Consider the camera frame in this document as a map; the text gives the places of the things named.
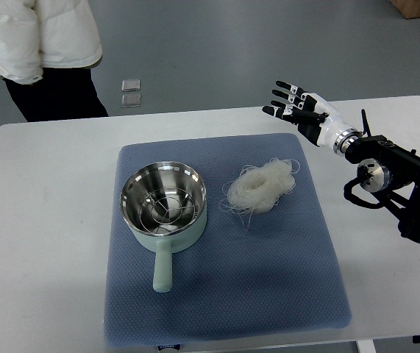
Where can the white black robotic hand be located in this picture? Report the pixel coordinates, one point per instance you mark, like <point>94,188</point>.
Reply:
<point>316,119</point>

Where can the white vermicelli bundle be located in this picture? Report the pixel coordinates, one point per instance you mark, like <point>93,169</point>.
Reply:
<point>258,189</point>

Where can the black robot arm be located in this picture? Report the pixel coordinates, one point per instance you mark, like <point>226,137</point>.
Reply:
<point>387,176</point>

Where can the mint green steel pot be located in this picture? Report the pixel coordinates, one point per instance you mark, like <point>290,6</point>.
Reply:
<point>164,241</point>

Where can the brown cardboard box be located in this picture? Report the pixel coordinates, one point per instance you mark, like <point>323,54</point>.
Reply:
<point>410,9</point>

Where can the blue quilted mat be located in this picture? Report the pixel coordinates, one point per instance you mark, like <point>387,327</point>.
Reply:
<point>279,275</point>

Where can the lower metal floor plate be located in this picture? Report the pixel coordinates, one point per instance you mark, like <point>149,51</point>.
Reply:
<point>131,100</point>

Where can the metal floor plate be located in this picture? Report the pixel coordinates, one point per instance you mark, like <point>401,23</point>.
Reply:
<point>131,100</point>
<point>129,85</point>

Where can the upper metal floor plate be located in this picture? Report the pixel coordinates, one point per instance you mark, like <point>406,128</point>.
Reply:
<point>129,85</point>

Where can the white table leg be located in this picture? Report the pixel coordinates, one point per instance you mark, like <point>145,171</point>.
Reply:
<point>365,346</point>

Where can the person in white jacket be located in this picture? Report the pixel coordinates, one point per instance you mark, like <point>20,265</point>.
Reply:
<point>47,52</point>

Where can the wire steaming rack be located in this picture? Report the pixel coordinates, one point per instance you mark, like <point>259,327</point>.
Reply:
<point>168,206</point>

